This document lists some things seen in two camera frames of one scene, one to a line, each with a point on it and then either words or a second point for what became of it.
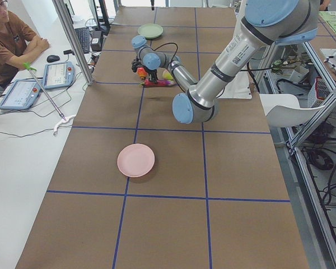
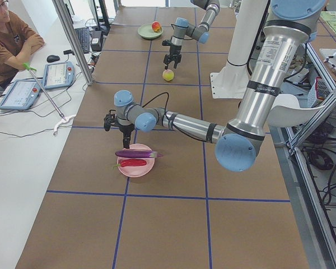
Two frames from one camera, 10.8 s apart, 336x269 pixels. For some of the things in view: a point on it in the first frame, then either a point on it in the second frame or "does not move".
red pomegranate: (141, 72) -> (156, 26)
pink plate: (135, 160) does not move
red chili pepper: (155, 84) -> (131, 162)
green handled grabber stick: (64, 120) does not move
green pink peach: (166, 75) does not move
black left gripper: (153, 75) -> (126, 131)
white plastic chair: (283, 110) does not move
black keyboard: (83, 36) does not move
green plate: (150, 31) does not move
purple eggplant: (165, 83) -> (138, 153)
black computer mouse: (52, 58) does not move
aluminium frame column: (74, 41) does not move
